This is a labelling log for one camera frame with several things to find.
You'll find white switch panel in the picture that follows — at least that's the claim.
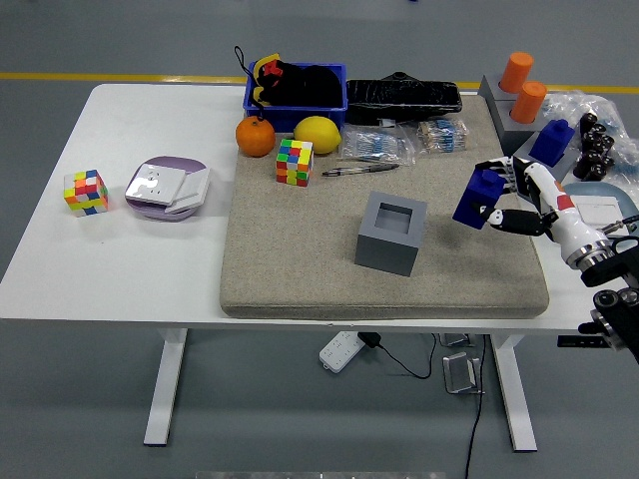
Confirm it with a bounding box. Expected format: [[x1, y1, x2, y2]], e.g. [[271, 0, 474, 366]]
[[164, 168, 212, 215]]

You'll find long black floor cable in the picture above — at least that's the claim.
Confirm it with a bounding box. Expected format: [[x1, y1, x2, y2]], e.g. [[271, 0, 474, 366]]
[[463, 333, 489, 479]]

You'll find purple plate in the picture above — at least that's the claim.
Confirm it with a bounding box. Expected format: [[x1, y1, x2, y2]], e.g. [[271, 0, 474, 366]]
[[124, 156, 211, 223]]

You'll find black plug with cable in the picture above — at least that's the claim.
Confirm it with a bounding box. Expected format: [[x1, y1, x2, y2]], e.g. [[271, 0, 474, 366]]
[[357, 331, 438, 379]]

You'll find silver clear pen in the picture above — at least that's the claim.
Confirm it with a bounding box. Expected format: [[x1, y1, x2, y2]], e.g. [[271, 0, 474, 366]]
[[321, 163, 400, 178]]

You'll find clear crumpled plastic bag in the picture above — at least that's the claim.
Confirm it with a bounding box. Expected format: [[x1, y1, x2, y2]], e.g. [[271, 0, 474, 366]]
[[541, 89, 639, 181]]

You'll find yellow lemon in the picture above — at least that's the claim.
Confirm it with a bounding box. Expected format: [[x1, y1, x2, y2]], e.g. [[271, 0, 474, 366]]
[[293, 115, 343, 155]]

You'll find clear bag of tan resistors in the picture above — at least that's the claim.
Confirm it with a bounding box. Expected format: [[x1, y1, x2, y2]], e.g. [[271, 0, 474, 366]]
[[413, 119, 470, 157]]

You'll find large metal bracket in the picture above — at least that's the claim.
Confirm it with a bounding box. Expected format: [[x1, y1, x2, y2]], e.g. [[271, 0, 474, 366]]
[[442, 351, 485, 395]]

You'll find orange mandarin fruit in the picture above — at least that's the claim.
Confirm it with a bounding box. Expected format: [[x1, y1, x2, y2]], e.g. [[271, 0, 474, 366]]
[[235, 115, 277, 159]]

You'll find white panel in blue plate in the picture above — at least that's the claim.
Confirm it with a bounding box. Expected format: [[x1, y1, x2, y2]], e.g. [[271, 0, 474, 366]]
[[573, 195, 631, 227]]

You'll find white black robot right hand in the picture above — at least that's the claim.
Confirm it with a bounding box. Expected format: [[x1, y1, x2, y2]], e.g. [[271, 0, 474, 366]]
[[473, 155, 608, 261]]

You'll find grey-brown fabric mat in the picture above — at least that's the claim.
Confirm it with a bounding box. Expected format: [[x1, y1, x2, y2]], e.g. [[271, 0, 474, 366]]
[[219, 94, 550, 320]]

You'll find blue plastic bin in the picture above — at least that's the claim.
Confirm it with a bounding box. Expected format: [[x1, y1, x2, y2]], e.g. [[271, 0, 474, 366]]
[[242, 62, 349, 134]]

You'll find black tray in plastic wrap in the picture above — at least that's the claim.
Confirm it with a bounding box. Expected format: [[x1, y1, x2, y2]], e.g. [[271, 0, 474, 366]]
[[344, 71, 463, 126]]

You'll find white table with legs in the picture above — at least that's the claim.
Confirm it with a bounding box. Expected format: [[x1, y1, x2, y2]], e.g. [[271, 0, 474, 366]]
[[0, 82, 639, 453]]

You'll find light blue plate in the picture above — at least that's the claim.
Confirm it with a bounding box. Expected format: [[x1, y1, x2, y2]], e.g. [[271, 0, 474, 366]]
[[561, 180, 638, 227]]

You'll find white power strip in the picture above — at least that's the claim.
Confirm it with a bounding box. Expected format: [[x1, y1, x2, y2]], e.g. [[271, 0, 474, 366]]
[[319, 329, 364, 373]]

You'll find clear bag of blue resistors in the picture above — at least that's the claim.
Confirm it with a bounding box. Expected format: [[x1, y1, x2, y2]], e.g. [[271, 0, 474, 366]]
[[341, 124, 418, 169]]

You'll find white wall socket panel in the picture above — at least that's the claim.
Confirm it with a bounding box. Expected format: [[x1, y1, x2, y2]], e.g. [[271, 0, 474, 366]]
[[125, 162, 187, 206]]

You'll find grey square seal holder block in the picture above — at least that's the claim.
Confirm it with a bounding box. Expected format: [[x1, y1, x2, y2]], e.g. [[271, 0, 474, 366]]
[[353, 190, 429, 278], [513, 129, 583, 186]]

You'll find orange cylinder seal stamp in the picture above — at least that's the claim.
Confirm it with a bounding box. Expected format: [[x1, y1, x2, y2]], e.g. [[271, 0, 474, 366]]
[[498, 51, 535, 95], [509, 80, 548, 125]]

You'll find large multicoloured puzzle cube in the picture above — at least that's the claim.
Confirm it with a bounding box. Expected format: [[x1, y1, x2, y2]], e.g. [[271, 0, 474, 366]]
[[275, 138, 315, 189]]

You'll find black table control panel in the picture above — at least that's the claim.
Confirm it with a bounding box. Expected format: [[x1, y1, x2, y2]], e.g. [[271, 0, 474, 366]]
[[557, 336, 608, 349]]

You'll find blue square seal stamp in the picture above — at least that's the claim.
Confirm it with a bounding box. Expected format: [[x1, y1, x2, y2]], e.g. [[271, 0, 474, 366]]
[[528, 118, 576, 169], [451, 168, 505, 231]]

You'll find grey round-hole holder block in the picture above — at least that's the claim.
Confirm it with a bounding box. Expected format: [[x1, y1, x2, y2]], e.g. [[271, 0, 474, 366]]
[[477, 73, 515, 104], [491, 97, 550, 156]]

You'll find small multicoloured puzzle cube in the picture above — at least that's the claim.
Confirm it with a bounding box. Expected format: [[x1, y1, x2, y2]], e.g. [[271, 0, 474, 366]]
[[63, 169, 110, 219]]

